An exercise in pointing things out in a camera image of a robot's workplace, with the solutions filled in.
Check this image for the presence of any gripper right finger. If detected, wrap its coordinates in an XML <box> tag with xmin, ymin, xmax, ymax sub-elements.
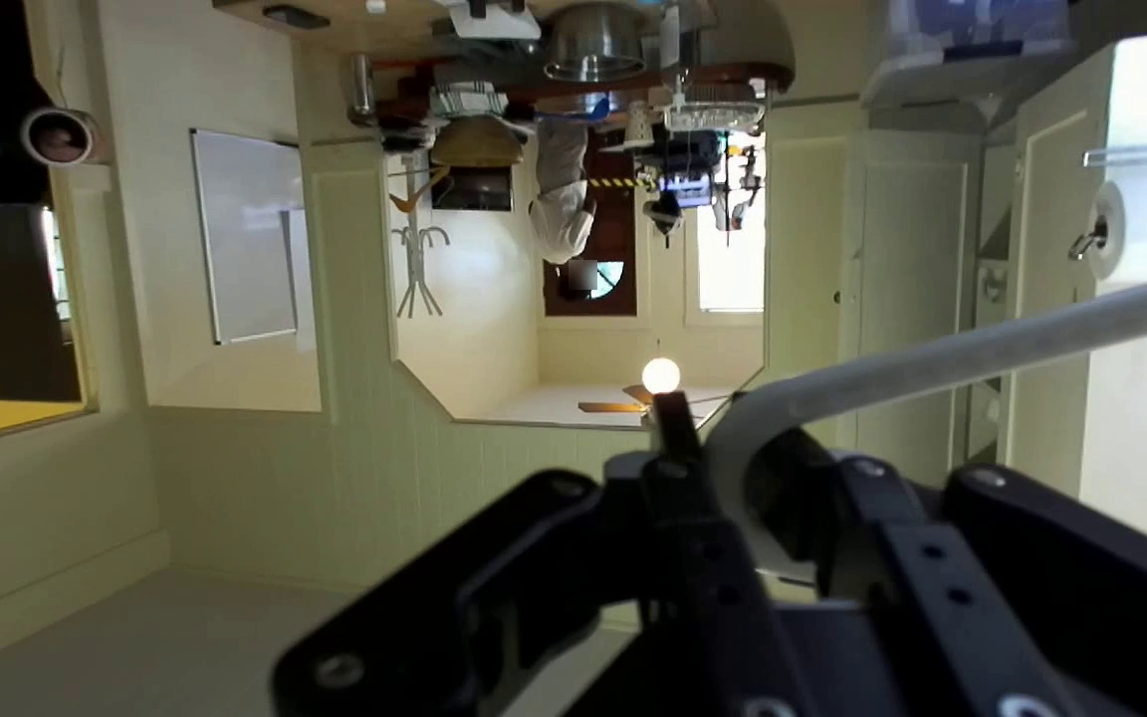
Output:
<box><xmin>741</xmin><ymin>428</ymin><xmax>1147</xmax><ymax>717</ymax></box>

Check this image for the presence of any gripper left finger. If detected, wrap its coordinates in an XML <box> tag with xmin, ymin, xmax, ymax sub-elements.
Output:
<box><xmin>270</xmin><ymin>392</ymin><xmax>796</xmax><ymax>717</ymax></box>

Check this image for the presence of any white plastic coat hanger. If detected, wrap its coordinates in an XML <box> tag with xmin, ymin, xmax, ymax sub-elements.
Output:
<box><xmin>703</xmin><ymin>267</ymin><xmax>1147</xmax><ymax>589</ymax></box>

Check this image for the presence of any white coat rack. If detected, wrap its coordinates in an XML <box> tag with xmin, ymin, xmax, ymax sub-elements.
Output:
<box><xmin>389</xmin><ymin>149</ymin><xmax>452</xmax><ymax>321</ymax></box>

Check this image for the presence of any wooden coat hanger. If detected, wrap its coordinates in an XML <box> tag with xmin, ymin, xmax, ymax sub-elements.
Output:
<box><xmin>388</xmin><ymin>164</ymin><xmax>452</xmax><ymax>213</ymax></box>

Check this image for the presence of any ceiling fan with light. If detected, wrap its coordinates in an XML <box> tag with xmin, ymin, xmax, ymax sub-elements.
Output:
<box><xmin>577</xmin><ymin>358</ymin><xmax>736</xmax><ymax>421</ymax></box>

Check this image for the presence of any dark wooden door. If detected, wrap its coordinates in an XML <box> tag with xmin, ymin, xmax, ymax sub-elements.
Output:
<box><xmin>543</xmin><ymin>127</ymin><xmax>640</xmax><ymax>319</ymax></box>

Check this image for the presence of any paper towel roll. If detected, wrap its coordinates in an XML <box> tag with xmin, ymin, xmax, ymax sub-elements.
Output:
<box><xmin>1068</xmin><ymin>179</ymin><xmax>1128</xmax><ymax>281</ymax></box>

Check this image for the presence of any window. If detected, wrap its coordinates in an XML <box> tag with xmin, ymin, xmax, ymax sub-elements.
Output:
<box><xmin>697</xmin><ymin>189</ymin><xmax>767</xmax><ymax>315</ymax></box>

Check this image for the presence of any person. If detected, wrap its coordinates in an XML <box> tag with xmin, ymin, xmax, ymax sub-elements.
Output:
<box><xmin>528</xmin><ymin>118</ymin><xmax>596</xmax><ymax>266</ymax></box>

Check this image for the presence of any towel bar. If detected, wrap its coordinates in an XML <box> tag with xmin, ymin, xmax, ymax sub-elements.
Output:
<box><xmin>1081</xmin><ymin>142</ymin><xmax>1147</xmax><ymax>168</ymax></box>

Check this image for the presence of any whiteboard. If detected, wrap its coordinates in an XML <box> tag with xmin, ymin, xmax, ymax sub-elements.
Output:
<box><xmin>189</xmin><ymin>128</ymin><xmax>314</xmax><ymax>347</ymax></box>

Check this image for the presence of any clear plastic storage box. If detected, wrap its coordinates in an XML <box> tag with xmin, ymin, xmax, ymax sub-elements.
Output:
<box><xmin>860</xmin><ymin>0</ymin><xmax>1078</xmax><ymax>109</ymax></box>

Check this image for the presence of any metal pot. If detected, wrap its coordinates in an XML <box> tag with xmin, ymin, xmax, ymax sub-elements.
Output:
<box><xmin>543</xmin><ymin>0</ymin><xmax>650</xmax><ymax>84</ymax></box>

